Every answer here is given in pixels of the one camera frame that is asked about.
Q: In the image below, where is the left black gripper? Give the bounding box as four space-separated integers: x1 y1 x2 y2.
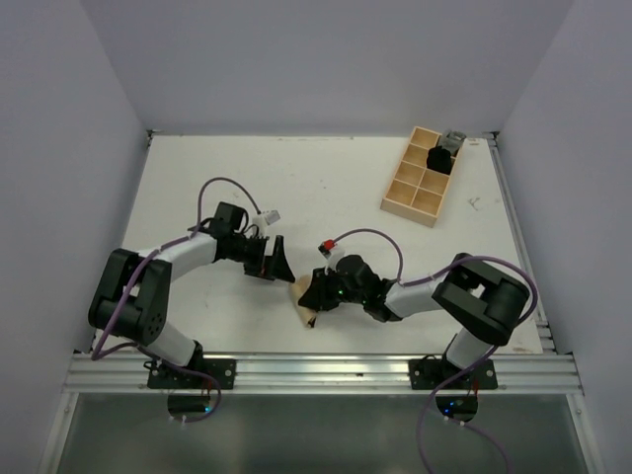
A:
228 232 294 282

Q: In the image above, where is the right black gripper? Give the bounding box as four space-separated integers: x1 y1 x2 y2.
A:
298 265 366 311

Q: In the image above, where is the beige underwear with navy trim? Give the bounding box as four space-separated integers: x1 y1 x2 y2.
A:
288 275 321 329

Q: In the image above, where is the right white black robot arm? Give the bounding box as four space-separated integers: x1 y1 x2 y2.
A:
290 253 536 388

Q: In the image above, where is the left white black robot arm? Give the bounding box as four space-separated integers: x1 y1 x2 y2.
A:
88 232 295 388

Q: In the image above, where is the wooden compartment organizer box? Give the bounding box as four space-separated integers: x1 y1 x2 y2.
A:
380 126 466 227

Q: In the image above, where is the rolled black garment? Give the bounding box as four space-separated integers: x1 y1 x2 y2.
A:
427 146 453 175

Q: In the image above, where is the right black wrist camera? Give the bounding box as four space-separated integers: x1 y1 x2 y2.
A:
318 240 380 291

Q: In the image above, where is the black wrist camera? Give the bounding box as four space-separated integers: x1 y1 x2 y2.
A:
208 202 280 239
318 240 380 291

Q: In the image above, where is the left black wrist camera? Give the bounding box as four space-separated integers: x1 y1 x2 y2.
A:
208 202 280 239

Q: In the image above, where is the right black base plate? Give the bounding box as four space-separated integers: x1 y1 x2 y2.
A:
408 355 499 390

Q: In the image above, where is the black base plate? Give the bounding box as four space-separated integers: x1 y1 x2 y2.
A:
143 358 237 390
408 355 499 390

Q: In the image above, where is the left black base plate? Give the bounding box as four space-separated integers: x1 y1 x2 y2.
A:
143 358 237 390

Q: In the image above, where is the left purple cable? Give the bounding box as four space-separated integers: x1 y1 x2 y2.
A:
90 177 263 424

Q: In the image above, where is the aluminium right side rail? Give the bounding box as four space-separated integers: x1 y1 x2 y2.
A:
487 132 558 354

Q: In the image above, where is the aluminium rail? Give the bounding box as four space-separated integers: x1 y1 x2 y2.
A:
62 351 583 395
487 132 558 354

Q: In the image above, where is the aluminium front rail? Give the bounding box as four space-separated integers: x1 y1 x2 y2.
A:
62 351 583 395

